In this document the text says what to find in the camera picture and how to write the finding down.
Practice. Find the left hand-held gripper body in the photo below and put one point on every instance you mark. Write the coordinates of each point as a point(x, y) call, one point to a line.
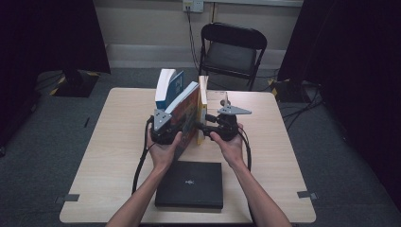
point(161, 119)

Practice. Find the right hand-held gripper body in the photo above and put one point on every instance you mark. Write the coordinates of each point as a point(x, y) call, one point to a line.
point(228, 126)

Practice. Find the yellow book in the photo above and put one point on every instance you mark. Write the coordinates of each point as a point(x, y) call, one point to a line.
point(203, 101)

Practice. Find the clear acrylic book rack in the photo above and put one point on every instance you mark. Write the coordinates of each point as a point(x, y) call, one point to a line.
point(217, 96)

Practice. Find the red illustrated book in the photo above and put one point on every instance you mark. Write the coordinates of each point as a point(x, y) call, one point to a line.
point(186, 116)

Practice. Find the blue book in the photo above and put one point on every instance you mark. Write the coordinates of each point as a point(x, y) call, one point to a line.
point(171, 91)

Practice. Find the black book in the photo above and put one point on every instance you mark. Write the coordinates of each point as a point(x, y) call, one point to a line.
point(189, 189)

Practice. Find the person's right hand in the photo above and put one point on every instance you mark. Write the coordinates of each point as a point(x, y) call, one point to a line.
point(233, 151)

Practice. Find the person's left hand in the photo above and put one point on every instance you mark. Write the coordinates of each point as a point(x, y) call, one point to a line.
point(164, 156)

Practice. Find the round table grommet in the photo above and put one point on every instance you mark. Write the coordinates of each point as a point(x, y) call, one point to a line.
point(224, 102)

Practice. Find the black folding chair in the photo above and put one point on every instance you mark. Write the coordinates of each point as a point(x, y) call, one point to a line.
point(231, 56)

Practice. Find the black stand base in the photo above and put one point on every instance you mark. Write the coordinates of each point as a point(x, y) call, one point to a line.
point(287, 91)
point(75, 83)

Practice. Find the black pen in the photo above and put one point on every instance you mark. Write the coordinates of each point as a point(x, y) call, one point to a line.
point(86, 122)

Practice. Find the grey tape strip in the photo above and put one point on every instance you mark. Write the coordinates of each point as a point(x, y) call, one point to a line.
point(305, 195)
point(71, 198)

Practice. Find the dark curtain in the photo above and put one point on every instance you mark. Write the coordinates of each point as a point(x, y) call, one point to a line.
point(346, 47)
point(47, 31)

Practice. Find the white wall socket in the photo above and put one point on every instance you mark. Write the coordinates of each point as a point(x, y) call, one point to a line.
point(197, 5)

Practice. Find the grey wall trunking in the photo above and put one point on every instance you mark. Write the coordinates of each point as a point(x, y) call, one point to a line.
point(252, 2)

